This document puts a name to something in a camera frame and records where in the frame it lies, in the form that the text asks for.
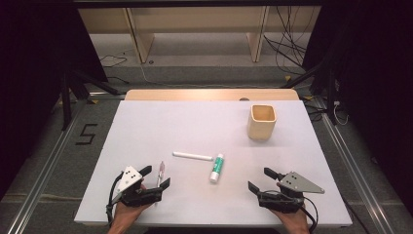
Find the black floor cable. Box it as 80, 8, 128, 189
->
98, 54, 129, 68

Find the beige square cup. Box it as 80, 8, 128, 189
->
246, 103, 278, 141

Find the person's left hand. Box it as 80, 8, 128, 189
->
107, 202, 153, 234

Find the short white cable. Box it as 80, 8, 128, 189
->
332, 100, 349, 126

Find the green white glue stick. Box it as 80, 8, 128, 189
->
208, 153, 225, 183

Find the white table board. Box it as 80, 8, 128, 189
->
73, 99, 354, 227

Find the white marker pen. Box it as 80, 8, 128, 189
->
171, 151, 214, 162

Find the light wooden table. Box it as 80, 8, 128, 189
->
125, 89, 300, 101

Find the left hand-held gripper cable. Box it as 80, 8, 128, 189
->
105, 172, 124, 226

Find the bundle of black cables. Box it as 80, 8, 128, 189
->
263, 6, 315, 76

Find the light wooden bench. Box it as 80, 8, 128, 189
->
77, 7, 322, 64

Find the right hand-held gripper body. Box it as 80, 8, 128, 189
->
257, 171, 325, 215

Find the black tripod stand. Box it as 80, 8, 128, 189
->
281, 61, 340, 126
59, 69, 123, 131

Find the dark curtain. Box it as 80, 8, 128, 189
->
303, 6, 413, 206
0, 6, 108, 199

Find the hand-held gripper cable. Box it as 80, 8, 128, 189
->
300, 196, 319, 234
105, 172, 124, 226

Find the clear pink pen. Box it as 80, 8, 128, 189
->
156, 161, 166, 189

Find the person's right hand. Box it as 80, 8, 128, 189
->
272, 206, 311, 234

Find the right hand-held gripper cable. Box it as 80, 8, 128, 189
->
300, 196, 319, 234

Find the aluminium floor rail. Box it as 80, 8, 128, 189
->
319, 111, 395, 234
6, 97, 89, 234

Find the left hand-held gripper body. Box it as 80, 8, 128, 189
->
111, 165, 164, 208

